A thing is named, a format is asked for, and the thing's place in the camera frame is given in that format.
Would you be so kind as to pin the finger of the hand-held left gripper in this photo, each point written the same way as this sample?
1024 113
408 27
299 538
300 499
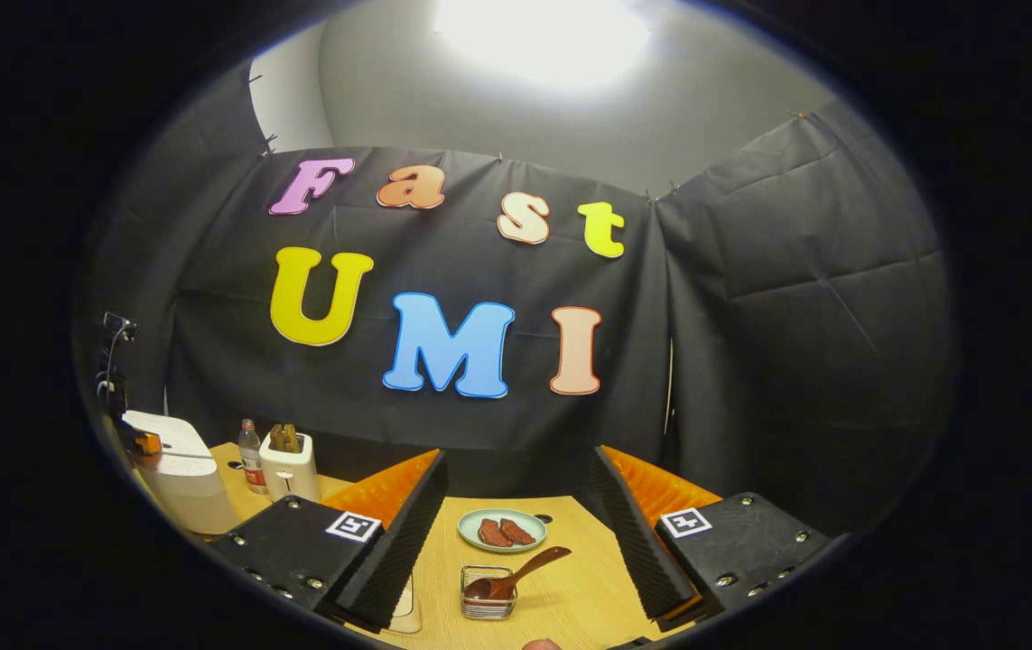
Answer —
150 444

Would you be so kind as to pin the pale green plate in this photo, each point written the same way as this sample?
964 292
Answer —
470 533

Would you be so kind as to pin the brown wooden spoon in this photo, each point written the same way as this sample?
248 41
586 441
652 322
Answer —
535 567

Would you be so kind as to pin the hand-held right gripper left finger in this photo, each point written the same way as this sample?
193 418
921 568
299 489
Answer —
398 551

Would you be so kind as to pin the white toaster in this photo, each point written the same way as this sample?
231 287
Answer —
290 478

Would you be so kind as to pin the clear plastic water bottle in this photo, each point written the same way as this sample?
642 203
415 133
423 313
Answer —
253 469

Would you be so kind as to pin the red meat slice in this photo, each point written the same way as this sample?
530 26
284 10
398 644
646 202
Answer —
517 531
493 534

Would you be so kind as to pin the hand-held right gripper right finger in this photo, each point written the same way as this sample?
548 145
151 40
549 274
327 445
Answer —
637 551

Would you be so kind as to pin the white rice cooker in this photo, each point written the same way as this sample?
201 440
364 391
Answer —
181 487

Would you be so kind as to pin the brown toast slice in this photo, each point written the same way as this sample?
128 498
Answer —
277 438
292 440

